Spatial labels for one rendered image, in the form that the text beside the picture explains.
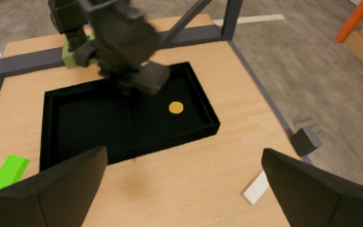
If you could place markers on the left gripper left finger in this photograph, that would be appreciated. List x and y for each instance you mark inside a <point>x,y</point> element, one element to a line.
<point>59,196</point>

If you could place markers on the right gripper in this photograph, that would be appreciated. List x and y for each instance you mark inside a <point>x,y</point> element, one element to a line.
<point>114,62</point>

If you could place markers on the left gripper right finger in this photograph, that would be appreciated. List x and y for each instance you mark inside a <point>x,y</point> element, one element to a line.
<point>310,196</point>

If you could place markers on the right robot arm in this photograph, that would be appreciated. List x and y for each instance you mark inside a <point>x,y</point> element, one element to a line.
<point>128,26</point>

